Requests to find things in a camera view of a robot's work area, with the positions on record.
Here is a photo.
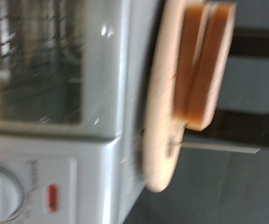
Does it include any silver toaster oven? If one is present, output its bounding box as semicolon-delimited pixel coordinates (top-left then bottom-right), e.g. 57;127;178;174
0;0;165;224

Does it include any silver oven knob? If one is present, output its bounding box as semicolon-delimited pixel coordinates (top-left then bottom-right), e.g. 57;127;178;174
0;165;26;224

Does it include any round wooden plate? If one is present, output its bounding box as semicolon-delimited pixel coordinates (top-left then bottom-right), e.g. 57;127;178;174
141;0;190;194

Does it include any wire oven rack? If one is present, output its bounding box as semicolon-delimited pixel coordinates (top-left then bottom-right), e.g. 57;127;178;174
0;0;81;124

